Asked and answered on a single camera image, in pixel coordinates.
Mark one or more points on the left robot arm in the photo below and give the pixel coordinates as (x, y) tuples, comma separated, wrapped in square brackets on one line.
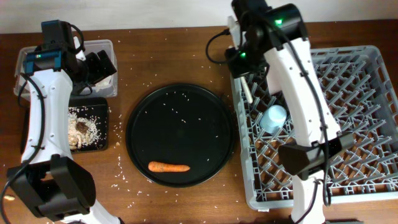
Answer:
[(48, 181)]

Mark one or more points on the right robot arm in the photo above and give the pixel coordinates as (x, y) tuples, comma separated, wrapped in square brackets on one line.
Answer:
[(279, 37)]

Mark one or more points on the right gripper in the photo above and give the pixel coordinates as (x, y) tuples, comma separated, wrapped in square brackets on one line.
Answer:
[(236, 70)]

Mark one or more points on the grey dishwasher rack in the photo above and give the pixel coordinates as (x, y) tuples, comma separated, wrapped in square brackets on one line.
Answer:
[(361, 97)]

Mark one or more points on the round black tray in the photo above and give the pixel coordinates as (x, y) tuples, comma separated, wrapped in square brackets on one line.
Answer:
[(180, 124)]

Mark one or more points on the blue cup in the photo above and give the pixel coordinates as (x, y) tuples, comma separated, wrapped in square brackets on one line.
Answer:
[(273, 119)]

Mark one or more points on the rice and peanut waste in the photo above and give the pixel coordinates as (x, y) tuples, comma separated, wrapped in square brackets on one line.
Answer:
[(90, 140)]

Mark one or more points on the black rectangular tray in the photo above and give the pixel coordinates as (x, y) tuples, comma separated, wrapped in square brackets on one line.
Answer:
[(56, 124)]

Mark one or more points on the orange carrot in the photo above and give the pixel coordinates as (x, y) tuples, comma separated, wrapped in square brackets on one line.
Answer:
[(163, 167)]

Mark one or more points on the white plastic fork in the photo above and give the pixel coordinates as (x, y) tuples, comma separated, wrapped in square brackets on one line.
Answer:
[(246, 89)]

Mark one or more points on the clear plastic bin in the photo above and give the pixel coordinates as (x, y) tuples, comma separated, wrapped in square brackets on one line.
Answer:
[(90, 46)]

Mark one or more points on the peanut on table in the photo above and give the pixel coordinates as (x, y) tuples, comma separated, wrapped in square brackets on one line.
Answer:
[(9, 197)]

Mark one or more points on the white tissue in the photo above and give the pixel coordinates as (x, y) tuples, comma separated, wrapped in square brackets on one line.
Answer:
[(105, 83)]

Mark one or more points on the brown food scrap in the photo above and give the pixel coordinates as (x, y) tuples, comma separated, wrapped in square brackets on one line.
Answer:
[(81, 127)]

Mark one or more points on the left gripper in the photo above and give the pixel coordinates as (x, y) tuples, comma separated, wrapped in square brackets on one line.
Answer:
[(101, 71)]

